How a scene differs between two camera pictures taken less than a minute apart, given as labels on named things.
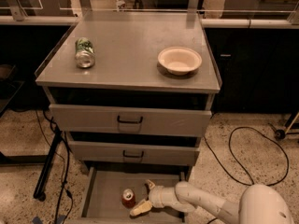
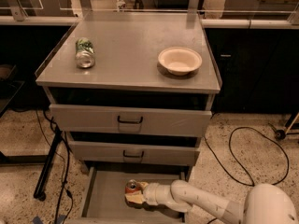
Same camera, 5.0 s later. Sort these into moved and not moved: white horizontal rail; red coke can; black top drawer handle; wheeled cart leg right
Moved: red coke can
Not moved: black top drawer handle; wheeled cart leg right; white horizontal rail
